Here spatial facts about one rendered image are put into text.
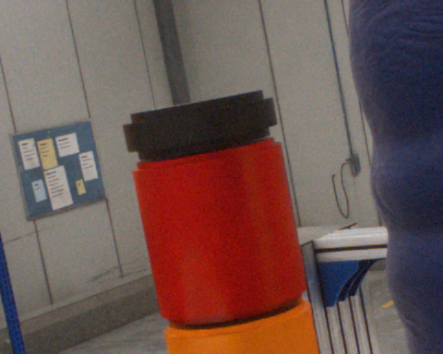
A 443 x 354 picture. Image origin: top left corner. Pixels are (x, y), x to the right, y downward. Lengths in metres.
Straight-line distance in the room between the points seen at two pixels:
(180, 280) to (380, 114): 0.95
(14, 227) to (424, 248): 10.82
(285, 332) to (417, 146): 0.92
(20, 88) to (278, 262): 11.96
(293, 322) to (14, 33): 12.04
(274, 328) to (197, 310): 0.03
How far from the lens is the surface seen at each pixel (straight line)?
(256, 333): 0.37
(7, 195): 12.01
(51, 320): 12.17
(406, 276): 1.32
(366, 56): 1.30
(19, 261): 12.05
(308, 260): 2.21
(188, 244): 0.36
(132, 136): 0.37
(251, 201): 0.36
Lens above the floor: 2.34
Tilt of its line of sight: 7 degrees down
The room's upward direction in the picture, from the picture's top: 11 degrees counter-clockwise
